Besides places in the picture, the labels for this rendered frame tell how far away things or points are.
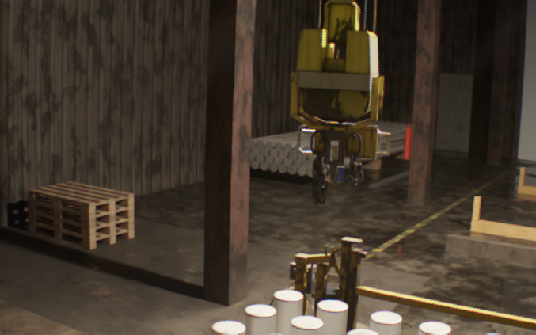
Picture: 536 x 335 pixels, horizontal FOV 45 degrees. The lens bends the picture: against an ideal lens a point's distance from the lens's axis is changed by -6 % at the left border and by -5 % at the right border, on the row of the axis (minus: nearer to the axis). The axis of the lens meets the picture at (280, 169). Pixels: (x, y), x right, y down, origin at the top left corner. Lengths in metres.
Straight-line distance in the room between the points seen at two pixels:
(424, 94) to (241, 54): 5.52
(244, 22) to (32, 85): 4.22
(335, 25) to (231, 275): 3.55
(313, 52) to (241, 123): 3.01
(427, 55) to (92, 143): 5.48
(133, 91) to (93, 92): 0.90
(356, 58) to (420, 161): 8.12
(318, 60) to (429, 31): 7.97
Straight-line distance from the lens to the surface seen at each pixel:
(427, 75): 11.26
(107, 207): 8.55
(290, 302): 3.79
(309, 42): 3.38
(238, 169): 6.34
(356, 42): 3.34
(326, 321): 3.70
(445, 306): 4.52
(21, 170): 9.69
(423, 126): 11.31
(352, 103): 3.41
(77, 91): 10.25
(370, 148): 3.57
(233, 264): 6.53
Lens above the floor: 2.38
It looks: 10 degrees down
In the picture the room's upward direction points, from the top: 2 degrees clockwise
